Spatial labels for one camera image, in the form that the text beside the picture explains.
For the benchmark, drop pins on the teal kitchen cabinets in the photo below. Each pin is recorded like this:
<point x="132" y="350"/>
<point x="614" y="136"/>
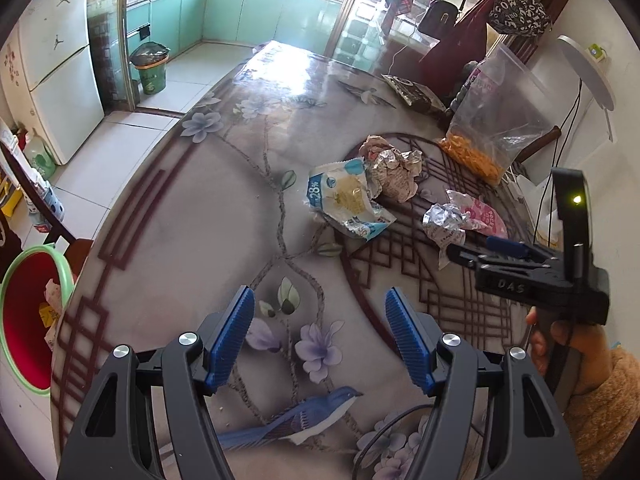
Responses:
<point x="240" y="15"/>

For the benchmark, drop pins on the person's right forearm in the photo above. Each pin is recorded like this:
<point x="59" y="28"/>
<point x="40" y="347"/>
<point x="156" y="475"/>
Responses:
<point x="600" y="410"/>

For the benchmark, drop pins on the white refrigerator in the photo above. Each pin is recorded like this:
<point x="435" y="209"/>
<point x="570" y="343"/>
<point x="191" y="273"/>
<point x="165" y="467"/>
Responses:
<point x="60" y="95"/>

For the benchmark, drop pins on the yellow plastic jug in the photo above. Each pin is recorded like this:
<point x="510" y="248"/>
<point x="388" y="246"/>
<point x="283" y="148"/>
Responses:
<point x="7" y="197"/>

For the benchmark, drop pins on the plastic bag of orange snacks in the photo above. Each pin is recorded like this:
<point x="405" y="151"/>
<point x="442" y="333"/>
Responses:
<point x="495" y="125"/>

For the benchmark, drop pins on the blue white snack wrapper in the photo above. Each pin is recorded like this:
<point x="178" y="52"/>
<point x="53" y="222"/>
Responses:
<point x="345" y="200"/>

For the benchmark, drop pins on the floral printed table cover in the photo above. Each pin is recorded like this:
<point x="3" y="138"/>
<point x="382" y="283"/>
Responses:
<point x="240" y="220"/>

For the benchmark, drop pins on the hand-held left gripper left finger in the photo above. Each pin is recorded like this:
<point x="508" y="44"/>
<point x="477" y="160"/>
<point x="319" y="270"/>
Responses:
<point x="227" y="340"/>

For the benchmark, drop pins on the green kitchen trash can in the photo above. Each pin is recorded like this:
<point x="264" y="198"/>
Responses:
<point x="150" y="75"/>

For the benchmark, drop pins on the black handbag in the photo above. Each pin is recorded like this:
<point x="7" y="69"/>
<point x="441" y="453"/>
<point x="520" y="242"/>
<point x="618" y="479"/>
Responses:
<point x="440" y="12"/>

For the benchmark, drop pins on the black white patterned bag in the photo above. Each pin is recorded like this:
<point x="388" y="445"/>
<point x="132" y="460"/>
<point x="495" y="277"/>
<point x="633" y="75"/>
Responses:
<point x="520" y="10"/>

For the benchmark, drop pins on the crumpled white printed wrapper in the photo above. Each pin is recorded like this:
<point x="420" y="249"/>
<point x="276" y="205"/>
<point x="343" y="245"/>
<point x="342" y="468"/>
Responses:
<point x="375" y="146"/>

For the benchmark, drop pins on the pink white wrapper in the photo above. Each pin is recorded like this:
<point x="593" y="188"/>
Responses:
<point x="59" y="295"/>

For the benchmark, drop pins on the metal sliding door frame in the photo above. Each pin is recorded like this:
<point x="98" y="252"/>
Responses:
<point x="345" y="15"/>

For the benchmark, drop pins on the dark red hanging bag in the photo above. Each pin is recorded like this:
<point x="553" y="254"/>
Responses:
<point x="465" y="45"/>

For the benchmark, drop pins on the yellow wrapper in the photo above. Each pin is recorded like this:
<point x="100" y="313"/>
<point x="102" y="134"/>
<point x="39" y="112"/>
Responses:
<point x="49" y="316"/>

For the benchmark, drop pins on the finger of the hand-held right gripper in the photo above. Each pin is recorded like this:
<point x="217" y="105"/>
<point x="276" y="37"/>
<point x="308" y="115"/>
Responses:
<point x="507" y="246"/>
<point x="475" y="259"/>

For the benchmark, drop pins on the green liquid bottle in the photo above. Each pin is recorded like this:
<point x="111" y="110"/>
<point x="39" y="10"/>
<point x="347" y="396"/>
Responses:
<point x="42" y="160"/>

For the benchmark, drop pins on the dark snack packet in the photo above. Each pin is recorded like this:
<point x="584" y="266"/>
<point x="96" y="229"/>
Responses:
<point x="415" y="94"/>

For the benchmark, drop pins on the person's right hand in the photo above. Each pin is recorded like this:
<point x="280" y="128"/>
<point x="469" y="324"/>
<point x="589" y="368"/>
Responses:
<point x="585" y="340"/>

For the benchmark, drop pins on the pink snack wrapper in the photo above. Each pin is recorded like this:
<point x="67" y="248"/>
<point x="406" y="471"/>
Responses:
<point x="482" y="212"/>

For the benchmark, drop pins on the silver foil wrapper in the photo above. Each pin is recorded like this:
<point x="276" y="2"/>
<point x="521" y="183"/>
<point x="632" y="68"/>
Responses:
<point x="442" y="225"/>
<point x="395" y="175"/>

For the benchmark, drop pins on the red bin with green rim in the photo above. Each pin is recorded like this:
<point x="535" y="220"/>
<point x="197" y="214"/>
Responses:
<point x="22" y="320"/>

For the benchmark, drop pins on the white round desk lamp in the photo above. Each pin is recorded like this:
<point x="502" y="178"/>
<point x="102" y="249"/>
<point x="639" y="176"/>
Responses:
<point x="592" y="75"/>

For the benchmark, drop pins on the dark wooden chair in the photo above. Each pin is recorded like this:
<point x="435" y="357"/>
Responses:
<point x="545" y="141"/>
<point x="80" y="255"/>

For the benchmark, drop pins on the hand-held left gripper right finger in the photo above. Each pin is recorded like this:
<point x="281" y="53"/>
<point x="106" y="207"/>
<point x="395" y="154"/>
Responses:
<point x="410" y="340"/>

